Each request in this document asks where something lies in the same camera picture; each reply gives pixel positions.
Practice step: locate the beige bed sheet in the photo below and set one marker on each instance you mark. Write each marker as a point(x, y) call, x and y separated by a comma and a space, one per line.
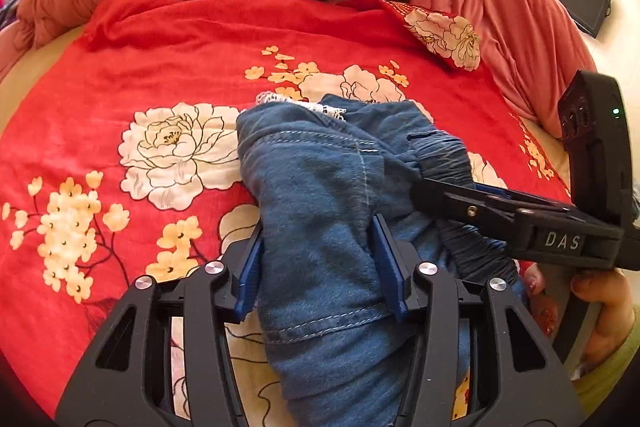
point(28, 70)

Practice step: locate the right hand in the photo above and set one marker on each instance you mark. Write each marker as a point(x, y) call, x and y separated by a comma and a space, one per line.
point(588, 315)

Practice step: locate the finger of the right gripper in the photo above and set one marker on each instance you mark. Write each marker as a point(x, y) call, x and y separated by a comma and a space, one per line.
point(488, 213)
point(494, 190)

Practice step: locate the green right sleeve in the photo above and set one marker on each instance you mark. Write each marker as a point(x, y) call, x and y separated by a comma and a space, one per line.
point(593, 387)

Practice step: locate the blue denim pants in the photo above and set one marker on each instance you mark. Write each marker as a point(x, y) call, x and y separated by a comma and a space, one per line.
point(319, 177)

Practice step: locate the red floral blanket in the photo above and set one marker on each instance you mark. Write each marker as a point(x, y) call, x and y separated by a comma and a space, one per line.
point(123, 160)

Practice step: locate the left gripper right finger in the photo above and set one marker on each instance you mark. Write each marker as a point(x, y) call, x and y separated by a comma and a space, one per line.
point(479, 359)

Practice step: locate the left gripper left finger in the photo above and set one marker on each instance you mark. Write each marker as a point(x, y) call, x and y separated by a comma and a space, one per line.
point(124, 376)

